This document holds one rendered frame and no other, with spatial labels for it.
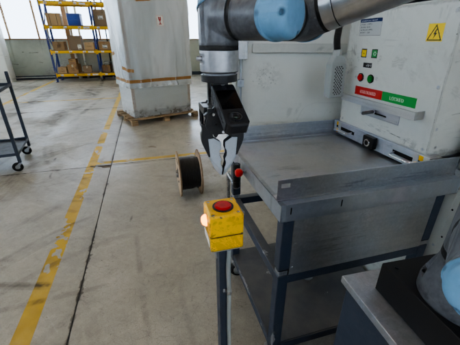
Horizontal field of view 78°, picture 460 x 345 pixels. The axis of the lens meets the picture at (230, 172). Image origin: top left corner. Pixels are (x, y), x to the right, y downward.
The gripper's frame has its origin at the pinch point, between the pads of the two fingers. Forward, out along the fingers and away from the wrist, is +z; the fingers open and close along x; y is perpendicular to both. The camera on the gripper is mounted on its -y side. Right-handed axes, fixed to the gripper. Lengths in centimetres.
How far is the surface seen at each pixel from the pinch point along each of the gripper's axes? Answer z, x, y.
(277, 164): 17, -31, 36
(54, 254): 99, 84, 113
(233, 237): 15.7, -1.5, -3.7
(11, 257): 100, 110, 118
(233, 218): 10.6, -1.5, -3.7
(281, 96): 1, -53, 83
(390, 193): 18, -57, 7
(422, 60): -20, -74, 24
